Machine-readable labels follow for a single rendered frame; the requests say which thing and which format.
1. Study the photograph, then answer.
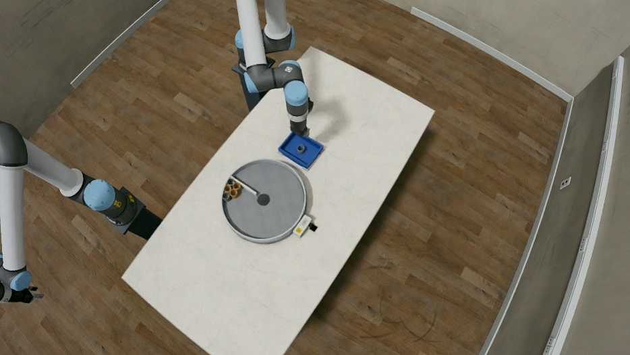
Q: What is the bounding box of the blue crate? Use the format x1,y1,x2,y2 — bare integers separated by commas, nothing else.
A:
277,128,325,170

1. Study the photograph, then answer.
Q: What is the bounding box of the grey turntable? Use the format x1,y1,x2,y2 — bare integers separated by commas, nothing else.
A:
221,158,308,245

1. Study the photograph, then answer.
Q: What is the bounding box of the white table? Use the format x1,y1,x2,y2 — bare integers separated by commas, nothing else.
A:
121,45,436,355

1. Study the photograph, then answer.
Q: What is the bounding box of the white control box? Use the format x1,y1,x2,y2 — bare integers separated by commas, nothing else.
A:
292,215,319,239

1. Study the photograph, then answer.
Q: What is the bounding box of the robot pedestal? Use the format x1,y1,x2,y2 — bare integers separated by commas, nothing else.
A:
115,196,163,241
232,56,275,112

